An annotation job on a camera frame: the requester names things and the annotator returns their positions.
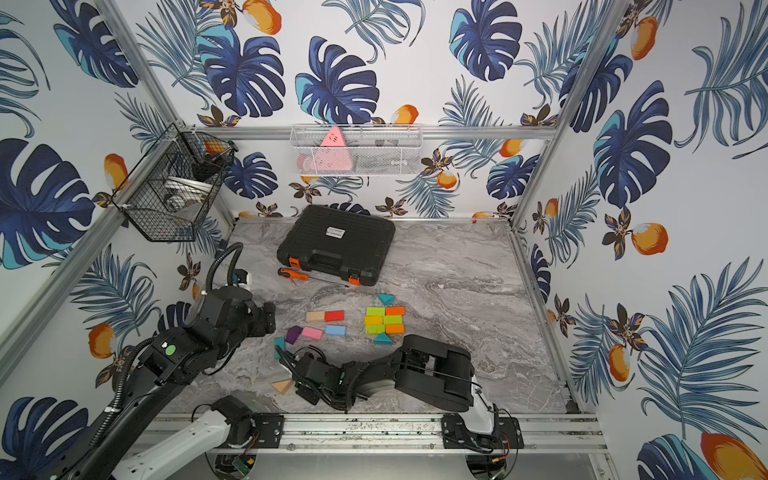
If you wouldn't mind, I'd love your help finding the teal rectangular block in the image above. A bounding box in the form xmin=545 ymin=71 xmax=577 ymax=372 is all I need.
xmin=274 ymin=337 xmax=286 ymax=360

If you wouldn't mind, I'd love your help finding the purple block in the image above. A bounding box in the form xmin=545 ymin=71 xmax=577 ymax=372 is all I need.
xmin=284 ymin=326 xmax=303 ymax=345

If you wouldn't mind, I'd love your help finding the natural wood triangle block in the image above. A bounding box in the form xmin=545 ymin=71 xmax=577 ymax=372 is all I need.
xmin=271 ymin=379 xmax=294 ymax=395

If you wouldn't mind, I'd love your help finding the small teal block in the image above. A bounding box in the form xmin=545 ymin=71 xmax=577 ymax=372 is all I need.
xmin=373 ymin=333 xmax=393 ymax=345

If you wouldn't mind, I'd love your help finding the orange handled screwdriver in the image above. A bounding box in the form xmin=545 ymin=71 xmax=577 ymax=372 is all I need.
xmin=277 ymin=267 xmax=349 ymax=288

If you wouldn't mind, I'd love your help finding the orange rectangular block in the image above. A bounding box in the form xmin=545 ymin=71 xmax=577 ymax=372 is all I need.
xmin=385 ymin=324 xmax=405 ymax=335

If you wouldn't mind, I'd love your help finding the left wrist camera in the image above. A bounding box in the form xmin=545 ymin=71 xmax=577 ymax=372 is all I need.
xmin=231 ymin=268 xmax=251 ymax=290

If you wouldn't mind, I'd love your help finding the light blue block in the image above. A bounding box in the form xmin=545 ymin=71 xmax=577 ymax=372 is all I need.
xmin=325 ymin=325 xmax=347 ymax=337

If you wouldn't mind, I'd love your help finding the natural wood rectangular block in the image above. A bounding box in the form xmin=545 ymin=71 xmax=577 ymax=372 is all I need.
xmin=306 ymin=311 xmax=325 ymax=323

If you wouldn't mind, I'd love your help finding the light green narrow block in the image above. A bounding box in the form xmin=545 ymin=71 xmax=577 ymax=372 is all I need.
xmin=383 ymin=315 xmax=403 ymax=326

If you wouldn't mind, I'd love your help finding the yellow block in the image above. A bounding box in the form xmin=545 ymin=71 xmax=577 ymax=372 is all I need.
xmin=364 ymin=316 xmax=384 ymax=326

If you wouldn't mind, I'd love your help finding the teal triangle block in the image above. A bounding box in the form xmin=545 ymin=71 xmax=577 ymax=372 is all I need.
xmin=377 ymin=293 xmax=396 ymax=306

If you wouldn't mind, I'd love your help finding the white mesh wall basket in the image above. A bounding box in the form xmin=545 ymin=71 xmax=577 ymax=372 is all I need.
xmin=289 ymin=124 xmax=423 ymax=176

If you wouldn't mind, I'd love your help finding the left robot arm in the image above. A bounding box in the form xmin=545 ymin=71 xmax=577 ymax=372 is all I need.
xmin=35 ymin=242 xmax=275 ymax=479

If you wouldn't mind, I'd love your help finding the red block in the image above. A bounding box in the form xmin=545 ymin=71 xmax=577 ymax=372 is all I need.
xmin=324 ymin=310 xmax=345 ymax=322

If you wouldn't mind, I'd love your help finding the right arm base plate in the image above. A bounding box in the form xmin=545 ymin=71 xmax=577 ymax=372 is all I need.
xmin=440 ymin=411 xmax=525 ymax=454

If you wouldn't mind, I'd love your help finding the aluminium front rail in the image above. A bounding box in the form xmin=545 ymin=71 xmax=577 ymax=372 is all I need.
xmin=116 ymin=411 xmax=608 ymax=455

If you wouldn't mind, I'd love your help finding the pink block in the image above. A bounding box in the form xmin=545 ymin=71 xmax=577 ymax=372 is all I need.
xmin=301 ymin=327 xmax=325 ymax=341

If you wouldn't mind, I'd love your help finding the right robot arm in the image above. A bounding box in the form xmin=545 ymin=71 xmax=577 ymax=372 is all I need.
xmin=274 ymin=334 xmax=522 ymax=455

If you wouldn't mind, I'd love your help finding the black plastic tool case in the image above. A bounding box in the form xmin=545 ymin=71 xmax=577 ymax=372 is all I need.
xmin=277 ymin=205 xmax=396 ymax=287

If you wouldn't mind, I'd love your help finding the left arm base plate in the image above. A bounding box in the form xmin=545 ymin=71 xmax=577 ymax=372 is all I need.
xmin=209 ymin=395 xmax=285 ymax=450

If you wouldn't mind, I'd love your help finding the pink triangle card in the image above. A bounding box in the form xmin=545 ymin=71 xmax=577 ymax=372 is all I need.
xmin=311 ymin=126 xmax=354 ymax=173

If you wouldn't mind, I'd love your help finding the black wire basket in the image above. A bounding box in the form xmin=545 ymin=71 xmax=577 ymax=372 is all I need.
xmin=109 ymin=124 xmax=238 ymax=243

